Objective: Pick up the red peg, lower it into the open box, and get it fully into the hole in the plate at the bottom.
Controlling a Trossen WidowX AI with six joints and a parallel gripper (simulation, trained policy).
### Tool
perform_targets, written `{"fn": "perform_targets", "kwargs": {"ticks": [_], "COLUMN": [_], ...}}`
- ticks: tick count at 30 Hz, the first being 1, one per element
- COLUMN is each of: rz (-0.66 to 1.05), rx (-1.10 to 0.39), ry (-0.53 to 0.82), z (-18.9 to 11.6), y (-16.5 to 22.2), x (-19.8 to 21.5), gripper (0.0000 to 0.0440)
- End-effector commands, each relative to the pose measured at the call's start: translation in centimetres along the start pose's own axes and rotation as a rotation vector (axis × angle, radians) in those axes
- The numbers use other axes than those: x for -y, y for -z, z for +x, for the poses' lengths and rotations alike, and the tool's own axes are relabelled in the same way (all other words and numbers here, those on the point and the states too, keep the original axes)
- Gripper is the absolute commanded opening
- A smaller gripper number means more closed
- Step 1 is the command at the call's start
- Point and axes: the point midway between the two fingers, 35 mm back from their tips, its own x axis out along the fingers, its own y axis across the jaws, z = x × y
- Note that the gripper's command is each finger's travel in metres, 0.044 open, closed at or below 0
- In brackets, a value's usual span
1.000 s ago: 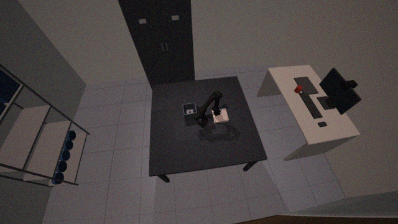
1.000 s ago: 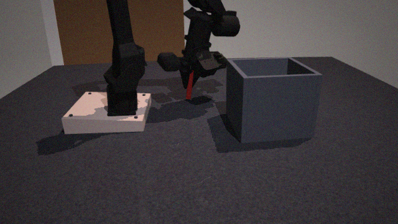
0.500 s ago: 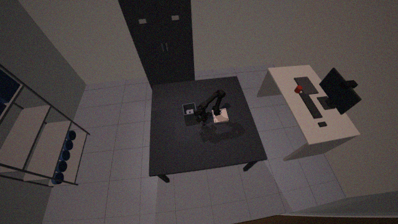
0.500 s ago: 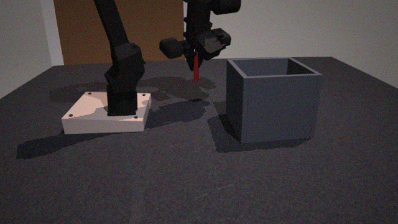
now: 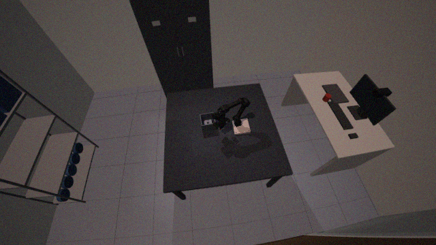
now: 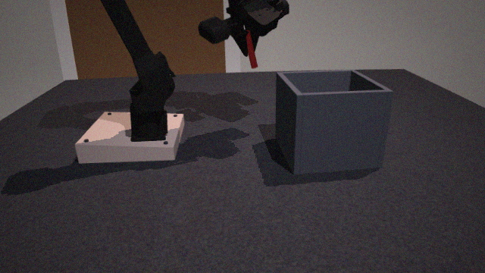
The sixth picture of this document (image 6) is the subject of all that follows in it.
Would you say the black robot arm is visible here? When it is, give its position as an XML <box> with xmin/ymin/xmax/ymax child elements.
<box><xmin>101</xmin><ymin>0</ymin><xmax>284</xmax><ymax>142</ymax></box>

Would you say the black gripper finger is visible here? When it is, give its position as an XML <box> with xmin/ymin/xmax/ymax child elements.
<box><xmin>230</xmin><ymin>30</ymin><xmax>249</xmax><ymax>57</ymax></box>
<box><xmin>245</xmin><ymin>24</ymin><xmax>259</xmax><ymax>50</ymax></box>

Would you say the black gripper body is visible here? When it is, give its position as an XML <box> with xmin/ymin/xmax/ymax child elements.
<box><xmin>198</xmin><ymin>0</ymin><xmax>289</xmax><ymax>43</ymax></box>

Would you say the dark red peg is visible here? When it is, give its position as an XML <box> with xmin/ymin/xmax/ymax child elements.
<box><xmin>246</xmin><ymin>30</ymin><xmax>258</xmax><ymax>69</ymax></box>

